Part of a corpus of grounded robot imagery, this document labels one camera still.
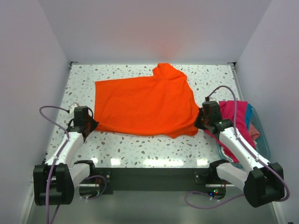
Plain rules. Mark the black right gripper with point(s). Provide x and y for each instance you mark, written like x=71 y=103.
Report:
x=196 y=122

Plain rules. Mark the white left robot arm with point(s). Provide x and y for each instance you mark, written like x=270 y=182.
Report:
x=56 y=179

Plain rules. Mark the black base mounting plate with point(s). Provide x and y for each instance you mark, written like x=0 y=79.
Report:
x=153 y=179

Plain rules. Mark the orange t shirt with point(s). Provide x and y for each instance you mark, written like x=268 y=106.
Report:
x=147 y=106

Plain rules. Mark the salmon t shirt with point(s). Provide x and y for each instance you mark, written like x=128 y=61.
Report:
x=254 y=133

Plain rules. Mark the blue t shirt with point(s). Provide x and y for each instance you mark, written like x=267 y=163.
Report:
x=248 y=115

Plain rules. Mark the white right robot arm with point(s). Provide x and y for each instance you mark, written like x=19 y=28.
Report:
x=262 y=182

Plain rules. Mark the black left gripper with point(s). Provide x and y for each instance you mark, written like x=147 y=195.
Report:
x=94 y=124

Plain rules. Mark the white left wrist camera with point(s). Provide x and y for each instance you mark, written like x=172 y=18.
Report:
x=73 y=106

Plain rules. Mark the clear blue plastic bin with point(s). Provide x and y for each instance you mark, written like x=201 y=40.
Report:
x=261 y=144

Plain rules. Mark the aluminium frame rail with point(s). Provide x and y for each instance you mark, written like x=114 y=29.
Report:
x=207 y=185

